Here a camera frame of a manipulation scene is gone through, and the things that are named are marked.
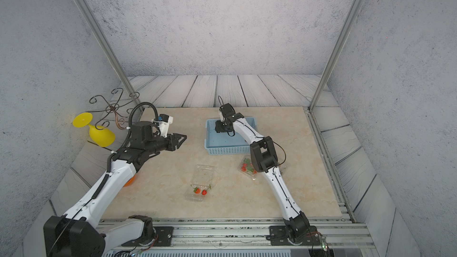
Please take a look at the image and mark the aluminium frame post right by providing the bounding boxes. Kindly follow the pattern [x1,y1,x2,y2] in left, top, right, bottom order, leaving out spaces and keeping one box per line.
[308,0,364,113]

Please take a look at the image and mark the strawberries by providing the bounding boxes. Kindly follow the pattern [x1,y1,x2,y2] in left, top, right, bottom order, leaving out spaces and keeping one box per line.
[240,158,257,176]
[192,184,212,196]

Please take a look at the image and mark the aluminium frame post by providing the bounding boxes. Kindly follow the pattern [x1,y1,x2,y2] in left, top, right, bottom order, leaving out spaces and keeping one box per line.
[308,0,364,113]
[73,0,135,98]

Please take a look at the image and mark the yellow plastic goblet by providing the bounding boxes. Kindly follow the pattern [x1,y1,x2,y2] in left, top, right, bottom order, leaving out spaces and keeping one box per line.
[72,112,115,148]

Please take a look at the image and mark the aluminium frame post left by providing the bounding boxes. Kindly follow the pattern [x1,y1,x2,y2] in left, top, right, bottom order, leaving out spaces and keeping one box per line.
[73,0,135,98]

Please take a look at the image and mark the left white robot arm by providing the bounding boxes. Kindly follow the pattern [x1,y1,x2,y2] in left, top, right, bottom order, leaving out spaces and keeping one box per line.
[44,121,187,257]

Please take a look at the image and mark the light blue perforated basket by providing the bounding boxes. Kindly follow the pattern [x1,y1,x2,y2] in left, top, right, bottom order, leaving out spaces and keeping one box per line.
[204,119,252,155]

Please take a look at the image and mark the dark wire jewellery stand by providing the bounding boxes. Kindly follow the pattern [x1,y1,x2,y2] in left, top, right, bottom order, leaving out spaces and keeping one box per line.
[88,88,140,130]

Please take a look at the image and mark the clear clamshell container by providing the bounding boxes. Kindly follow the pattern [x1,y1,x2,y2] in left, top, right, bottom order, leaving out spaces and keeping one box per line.
[184,165,215,202]
[238,155,257,180]

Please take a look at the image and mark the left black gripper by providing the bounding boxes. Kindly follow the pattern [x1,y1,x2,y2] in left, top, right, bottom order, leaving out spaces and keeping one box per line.
[144,132,188,157]

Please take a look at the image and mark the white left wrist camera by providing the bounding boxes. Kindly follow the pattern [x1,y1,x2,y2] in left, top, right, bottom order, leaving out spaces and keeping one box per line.
[156,114,173,138]

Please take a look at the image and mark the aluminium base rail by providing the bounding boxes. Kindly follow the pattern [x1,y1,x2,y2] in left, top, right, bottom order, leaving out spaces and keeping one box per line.
[117,217,378,257]

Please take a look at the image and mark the orange plastic bowl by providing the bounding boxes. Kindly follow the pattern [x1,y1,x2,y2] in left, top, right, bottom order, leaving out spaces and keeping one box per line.
[123,176,136,187]

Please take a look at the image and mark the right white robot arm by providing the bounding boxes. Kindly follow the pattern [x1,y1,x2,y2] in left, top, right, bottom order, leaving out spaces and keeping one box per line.
[215,103,323,246]

